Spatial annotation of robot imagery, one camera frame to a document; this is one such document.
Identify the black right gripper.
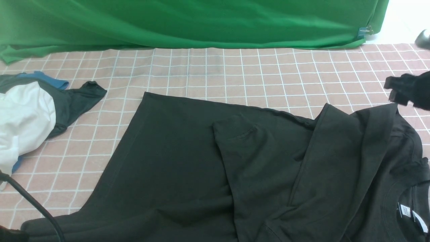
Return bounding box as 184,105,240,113
384,71,430,111

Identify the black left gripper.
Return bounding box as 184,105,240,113
0,226,29,242

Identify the dark gray long-sleeve shirt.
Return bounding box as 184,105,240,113
20,91,430,242

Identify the dark gray short-sleeve shirt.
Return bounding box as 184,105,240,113
0,74,106,139

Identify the blue binder clip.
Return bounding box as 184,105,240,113
357,26,374,39

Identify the pink grid tablecloth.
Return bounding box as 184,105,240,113
1,43,430,215

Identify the white garment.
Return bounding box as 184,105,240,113
0,82,56,175

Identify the blue garment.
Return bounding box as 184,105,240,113
17,71,69,90

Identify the green backdrop cloth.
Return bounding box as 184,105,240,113
0,0,388,65

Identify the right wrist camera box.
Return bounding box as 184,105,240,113
415,29,430,50

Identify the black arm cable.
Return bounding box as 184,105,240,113
0,170,66,242

